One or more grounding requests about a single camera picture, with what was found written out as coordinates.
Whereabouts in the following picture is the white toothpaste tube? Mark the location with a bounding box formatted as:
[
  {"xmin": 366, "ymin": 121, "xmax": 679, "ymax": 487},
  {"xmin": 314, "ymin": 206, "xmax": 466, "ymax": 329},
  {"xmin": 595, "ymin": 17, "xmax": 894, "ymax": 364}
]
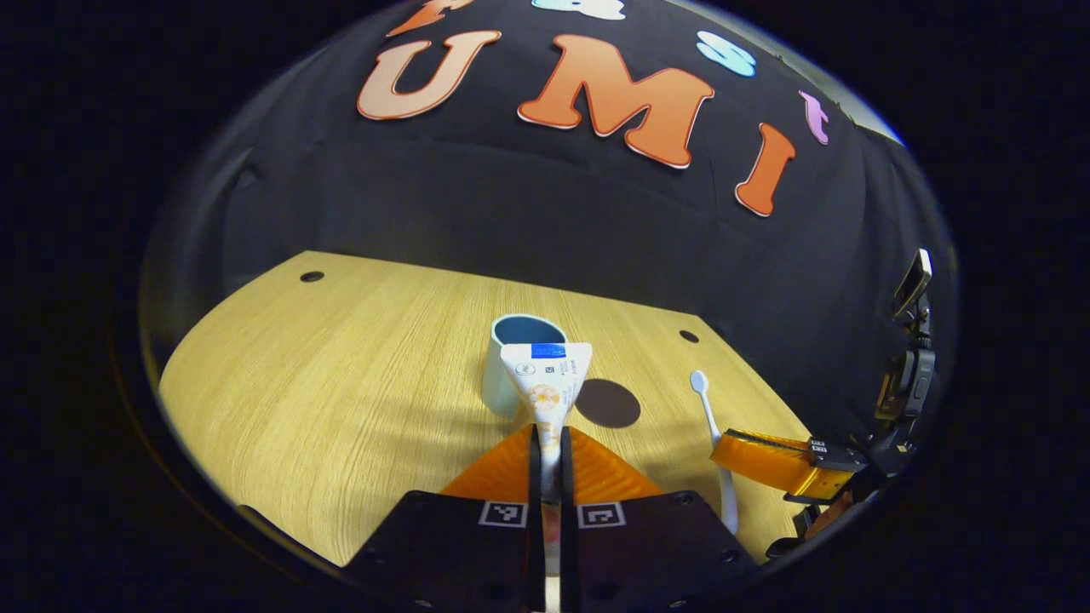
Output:
[{"xmin": 500, "ymin": 342, "xmax": 594, "ymax": 580}]

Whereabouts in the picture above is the black backdrop cloth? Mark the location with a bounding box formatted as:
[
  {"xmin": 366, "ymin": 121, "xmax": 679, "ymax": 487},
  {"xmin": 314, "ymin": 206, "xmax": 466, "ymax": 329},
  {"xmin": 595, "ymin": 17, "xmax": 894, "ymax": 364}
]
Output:
[{"xmin": 141, "ymin": 0, "xmax": 959, "ymax": 444}]

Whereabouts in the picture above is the white toothbrush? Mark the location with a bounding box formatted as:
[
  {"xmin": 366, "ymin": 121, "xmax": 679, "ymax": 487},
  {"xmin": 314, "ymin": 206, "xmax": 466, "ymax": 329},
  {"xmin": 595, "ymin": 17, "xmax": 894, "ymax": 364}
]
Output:
[{"xmin": 689, "ymin": 370, "xmax": 739, "ymax": 536}]

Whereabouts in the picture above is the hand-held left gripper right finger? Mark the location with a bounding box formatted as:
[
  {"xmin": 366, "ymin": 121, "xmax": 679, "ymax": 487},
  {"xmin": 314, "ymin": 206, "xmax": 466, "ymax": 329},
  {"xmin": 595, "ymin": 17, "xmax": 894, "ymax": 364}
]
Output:
[{"xmin": 558, "ymin": 426, "xmax": 759, "ymax": 613}]

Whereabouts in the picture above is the brown round coaster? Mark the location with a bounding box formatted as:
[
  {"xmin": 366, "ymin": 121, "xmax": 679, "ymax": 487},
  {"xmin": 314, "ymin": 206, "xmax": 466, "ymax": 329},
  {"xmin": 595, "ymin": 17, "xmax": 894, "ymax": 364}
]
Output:
[{"xmin": 576, "ymin": 379, "xmax": 641, "ymax": 429}]

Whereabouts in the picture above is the light blue cup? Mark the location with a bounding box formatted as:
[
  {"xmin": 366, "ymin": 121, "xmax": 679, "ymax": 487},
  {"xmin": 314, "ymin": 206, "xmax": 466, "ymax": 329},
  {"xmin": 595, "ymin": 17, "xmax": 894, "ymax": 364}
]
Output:
[{"xmin": 482, "ymin": 314, "xmax": 567, "ymax": 420}]

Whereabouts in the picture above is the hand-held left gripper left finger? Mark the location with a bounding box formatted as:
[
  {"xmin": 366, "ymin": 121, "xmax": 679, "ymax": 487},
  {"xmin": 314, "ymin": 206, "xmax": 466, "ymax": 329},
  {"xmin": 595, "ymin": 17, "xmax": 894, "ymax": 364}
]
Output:
[{"xmin": 345, "ymin": 424, "xmax": 546, "ymax": 613}]

